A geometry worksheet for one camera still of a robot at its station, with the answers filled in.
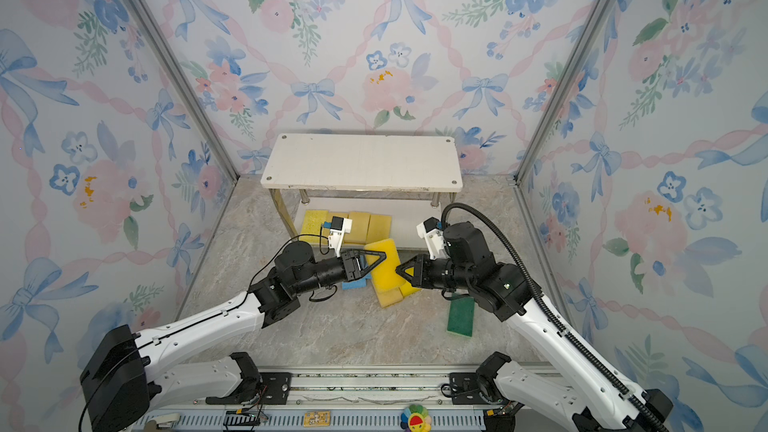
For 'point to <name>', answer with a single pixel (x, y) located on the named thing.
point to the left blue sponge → (356, 284)
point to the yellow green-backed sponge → (379, 228)
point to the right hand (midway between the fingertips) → (396, 269)
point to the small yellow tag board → (317, 418)
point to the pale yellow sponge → (390, 297)
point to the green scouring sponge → (461, 316)
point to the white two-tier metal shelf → (407, 177)
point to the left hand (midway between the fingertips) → (386, 257)
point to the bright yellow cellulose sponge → (311, 224)
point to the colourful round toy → (416, 418)
